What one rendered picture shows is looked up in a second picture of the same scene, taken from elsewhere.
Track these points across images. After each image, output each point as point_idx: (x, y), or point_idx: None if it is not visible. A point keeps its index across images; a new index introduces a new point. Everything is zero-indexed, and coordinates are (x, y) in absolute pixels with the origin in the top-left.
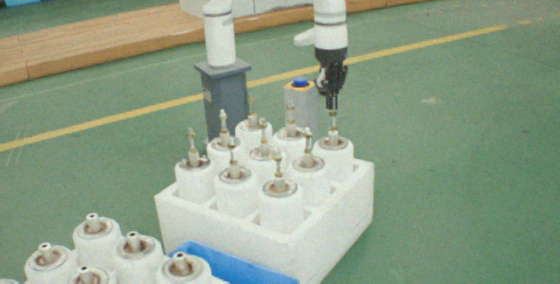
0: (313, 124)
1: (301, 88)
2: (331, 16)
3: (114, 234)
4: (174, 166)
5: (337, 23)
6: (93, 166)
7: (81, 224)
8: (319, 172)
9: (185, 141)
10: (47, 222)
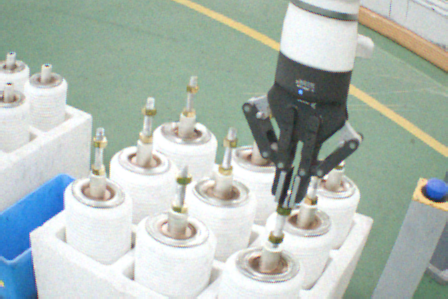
0: (406, 271)
1: (419, 194)
2: None
3: (35, 91)
4: (377, 222)
5: (297, 1)
6: (354, 161)
7: (52, 73)
8: (147, 238)
9: None
10: (217, 142)
